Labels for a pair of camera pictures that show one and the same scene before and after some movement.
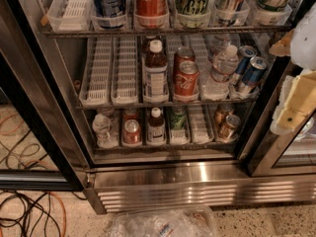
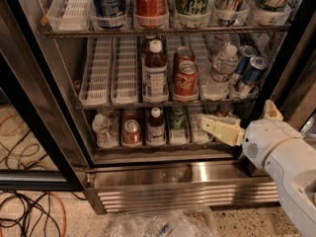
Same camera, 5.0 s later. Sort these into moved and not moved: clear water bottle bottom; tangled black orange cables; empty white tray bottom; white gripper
Moved: white gripper
Not moved: tangled black orange cables; empty white tray bottom; clear water bottle bottom
